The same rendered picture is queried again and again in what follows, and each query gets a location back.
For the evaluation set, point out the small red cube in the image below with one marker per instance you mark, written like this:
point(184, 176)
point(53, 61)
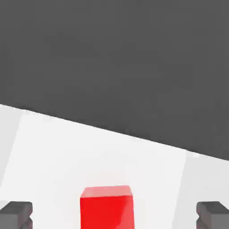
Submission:
point(107, 211)

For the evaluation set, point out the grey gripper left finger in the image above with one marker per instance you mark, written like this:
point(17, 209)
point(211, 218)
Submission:
point(14, 216)

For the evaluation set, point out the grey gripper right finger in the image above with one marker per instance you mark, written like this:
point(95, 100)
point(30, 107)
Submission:
point(214, 216)

